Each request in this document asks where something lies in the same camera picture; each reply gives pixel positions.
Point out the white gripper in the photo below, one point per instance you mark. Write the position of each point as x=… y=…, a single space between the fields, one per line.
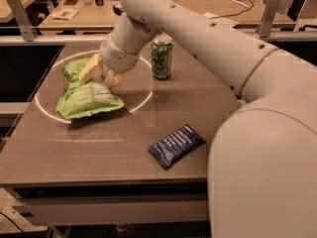
x=119 y=59

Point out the green rice chip bag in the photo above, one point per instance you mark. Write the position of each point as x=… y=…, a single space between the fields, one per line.
x=85 y=99

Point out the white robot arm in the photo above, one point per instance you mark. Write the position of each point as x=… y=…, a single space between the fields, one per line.
x=262 y=167

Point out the green soda can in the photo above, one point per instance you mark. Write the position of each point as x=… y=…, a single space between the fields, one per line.
x=161 y=57

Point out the black sunglasses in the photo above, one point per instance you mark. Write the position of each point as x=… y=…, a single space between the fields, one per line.
x=117 y=10

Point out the white card on desk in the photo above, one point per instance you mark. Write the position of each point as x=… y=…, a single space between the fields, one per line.
x=65 y=14

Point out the brown phone on desk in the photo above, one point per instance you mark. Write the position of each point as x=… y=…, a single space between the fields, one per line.
x=70 y=2

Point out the blue snack packet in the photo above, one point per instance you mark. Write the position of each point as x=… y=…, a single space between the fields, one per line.
x=175 y=146

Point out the white drawer under table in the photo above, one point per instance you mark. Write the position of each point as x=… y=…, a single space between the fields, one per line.
x=113 y=209

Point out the left metal bracket post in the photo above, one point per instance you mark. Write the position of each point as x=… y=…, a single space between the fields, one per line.
x=26 y=29

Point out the metal bracket post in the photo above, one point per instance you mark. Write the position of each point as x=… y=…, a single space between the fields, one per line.
x=264 y=27
x=26 y=29

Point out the right metal bracket post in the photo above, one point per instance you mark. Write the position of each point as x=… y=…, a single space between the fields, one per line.
x=264 y=27

